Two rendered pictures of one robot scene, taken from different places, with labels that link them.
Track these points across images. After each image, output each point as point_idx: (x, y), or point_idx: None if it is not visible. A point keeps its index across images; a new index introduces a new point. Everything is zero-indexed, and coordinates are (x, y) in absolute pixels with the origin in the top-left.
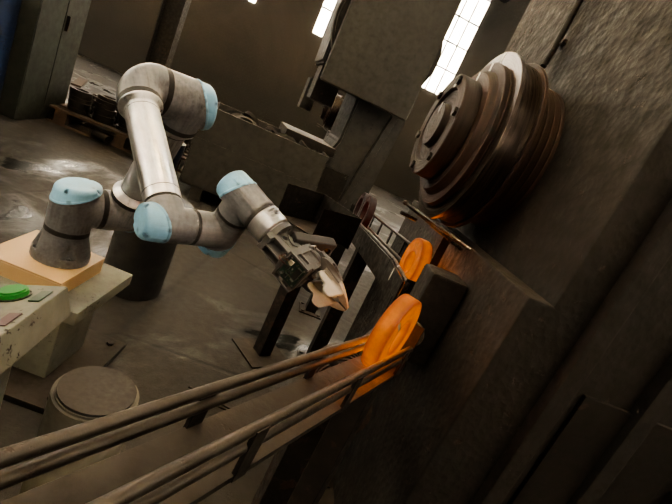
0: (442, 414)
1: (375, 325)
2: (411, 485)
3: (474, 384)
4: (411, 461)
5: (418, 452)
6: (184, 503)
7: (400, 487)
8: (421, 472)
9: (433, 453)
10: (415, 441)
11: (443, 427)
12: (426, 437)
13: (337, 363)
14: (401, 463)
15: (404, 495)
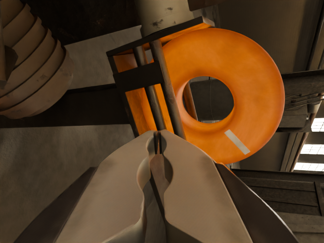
0: (126, 4)
1: (229, 163)
2: (74, 39)
3: (189, 9)
4: (67, 18)
5: (80, 17)
6: None
7: (52, 31)
8: (90, 37)
9: (109, 32)
10: (69, 0)
11: (128, 19)
12: (94, 10)
13: (13, 64)
14: (44, 8)
15: (63, 41)
